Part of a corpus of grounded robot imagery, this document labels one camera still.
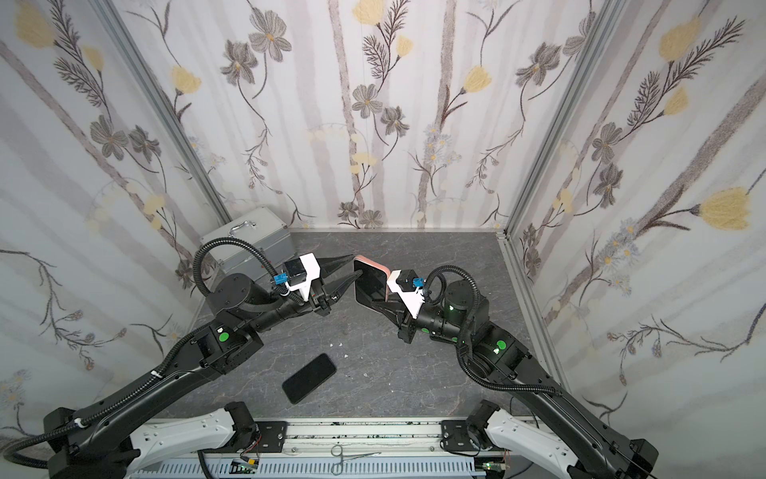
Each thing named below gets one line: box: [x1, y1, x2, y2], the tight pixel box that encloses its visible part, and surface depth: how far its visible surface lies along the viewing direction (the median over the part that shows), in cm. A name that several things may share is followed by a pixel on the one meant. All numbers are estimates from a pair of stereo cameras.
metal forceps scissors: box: [331, 444, 383, 477], surface depth 73 cm
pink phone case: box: [353, 254, 392, 279], surface depth 52 cm
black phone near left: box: [282, 353, 337, 405], surface depth 86 cm
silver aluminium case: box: [200, 206, 297, 281], surface depth 101 cm
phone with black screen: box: [353, 259, 389, 310], surface depth 52 cm
